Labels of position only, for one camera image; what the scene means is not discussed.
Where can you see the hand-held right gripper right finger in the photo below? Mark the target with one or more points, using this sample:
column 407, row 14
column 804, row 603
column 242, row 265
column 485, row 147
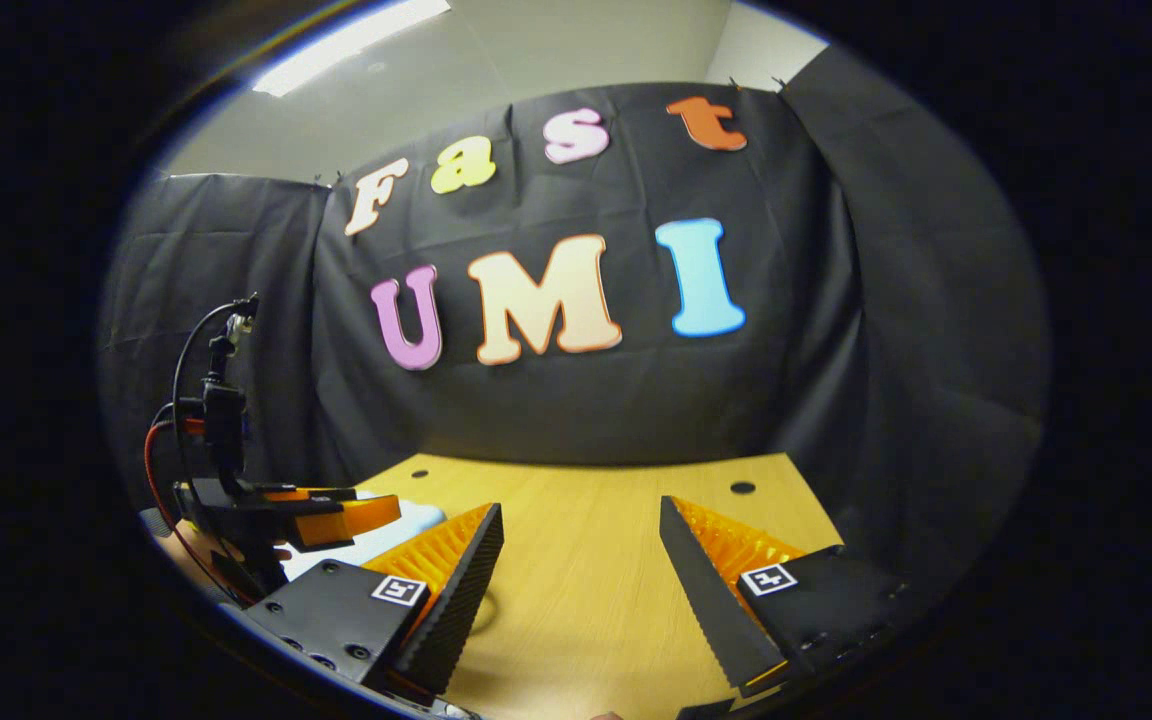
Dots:
column 711, row 600

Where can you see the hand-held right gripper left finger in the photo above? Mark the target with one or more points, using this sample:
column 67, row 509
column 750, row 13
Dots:
column 466, row 600

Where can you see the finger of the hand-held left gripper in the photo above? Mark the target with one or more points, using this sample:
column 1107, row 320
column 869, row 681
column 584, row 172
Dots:
column 346, row 520
column 311, row 494

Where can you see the light blue suitcase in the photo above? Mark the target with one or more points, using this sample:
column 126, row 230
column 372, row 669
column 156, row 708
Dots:
column 411, row 525

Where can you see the black backdrop cloth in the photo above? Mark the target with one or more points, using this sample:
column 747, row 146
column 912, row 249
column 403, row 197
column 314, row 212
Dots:
column 886, row 300

